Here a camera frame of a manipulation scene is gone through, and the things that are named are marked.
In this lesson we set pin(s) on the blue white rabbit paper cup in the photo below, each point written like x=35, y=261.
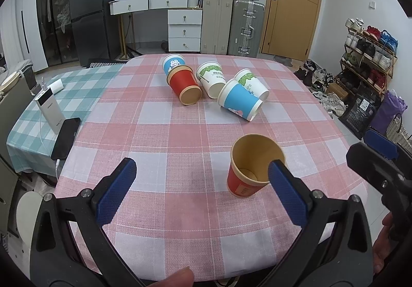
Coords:
x=173, y=63

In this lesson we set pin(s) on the rows of assorted shoes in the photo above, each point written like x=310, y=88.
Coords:
x=370, y=48

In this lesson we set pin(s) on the blue paper cup pink print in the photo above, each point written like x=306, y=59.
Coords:
x=239, y=100

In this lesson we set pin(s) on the woven basket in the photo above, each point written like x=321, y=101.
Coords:
x=400, y=129

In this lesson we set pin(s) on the plain red paper cup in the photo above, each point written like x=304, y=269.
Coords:
x=183, y=85

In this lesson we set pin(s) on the white green paper cup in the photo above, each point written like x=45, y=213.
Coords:
x=254, y=82
x=210, y=79

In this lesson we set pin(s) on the dark grey refrigerator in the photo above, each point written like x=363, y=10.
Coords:
x=93, y=6

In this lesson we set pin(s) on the person's right hand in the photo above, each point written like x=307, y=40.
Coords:
x=381, y=251

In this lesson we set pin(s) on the white drawer unit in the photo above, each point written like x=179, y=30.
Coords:
x=184, y=30

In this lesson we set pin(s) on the beige suitcase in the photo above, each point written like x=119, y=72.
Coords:
x=215, y=24

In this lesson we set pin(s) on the black white striped mat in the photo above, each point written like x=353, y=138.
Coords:
x=104, y=62

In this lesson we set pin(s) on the small white box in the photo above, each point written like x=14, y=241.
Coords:
x=54, y=85

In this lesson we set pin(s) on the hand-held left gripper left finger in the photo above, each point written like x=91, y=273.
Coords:
x=117, y=190

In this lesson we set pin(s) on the green checked tablecloth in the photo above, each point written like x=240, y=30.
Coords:
x=74, y=90

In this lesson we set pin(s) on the wooden door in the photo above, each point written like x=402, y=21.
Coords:
x=291, y=5

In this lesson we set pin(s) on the wooden shoe rack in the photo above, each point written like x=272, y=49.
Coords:
x=365, y=58

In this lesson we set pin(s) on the pink checked tablecloth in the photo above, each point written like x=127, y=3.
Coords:
x=180, y=135

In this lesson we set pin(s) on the white power bank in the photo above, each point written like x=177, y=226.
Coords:
x=48, y=111

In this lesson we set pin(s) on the pile of scattered shoes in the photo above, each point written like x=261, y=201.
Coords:
x=322, y=87

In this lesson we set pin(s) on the white dressing desk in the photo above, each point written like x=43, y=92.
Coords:
x=151, y=3

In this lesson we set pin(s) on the person's left hand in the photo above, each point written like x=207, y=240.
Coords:
x=173, y=277

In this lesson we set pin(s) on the black shopping bag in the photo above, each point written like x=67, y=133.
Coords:
x=359, y=113

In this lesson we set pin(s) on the red paper cup yellow label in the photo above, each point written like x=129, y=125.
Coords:
x=247, y=177

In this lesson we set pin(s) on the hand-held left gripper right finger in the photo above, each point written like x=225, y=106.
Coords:
x=288, y=193

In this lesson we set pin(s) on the purple bag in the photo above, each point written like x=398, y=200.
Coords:
x=389, y=110

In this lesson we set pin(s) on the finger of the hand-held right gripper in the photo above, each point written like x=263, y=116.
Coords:
x=363, y=158
x=381, y=142

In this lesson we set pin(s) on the glass door cabinet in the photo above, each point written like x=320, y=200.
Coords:
x=53, y=10

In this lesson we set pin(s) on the silver suitcase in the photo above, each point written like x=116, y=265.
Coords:
x=246, y=27

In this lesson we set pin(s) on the black smartphone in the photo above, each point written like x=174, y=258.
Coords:
x=66, y=138

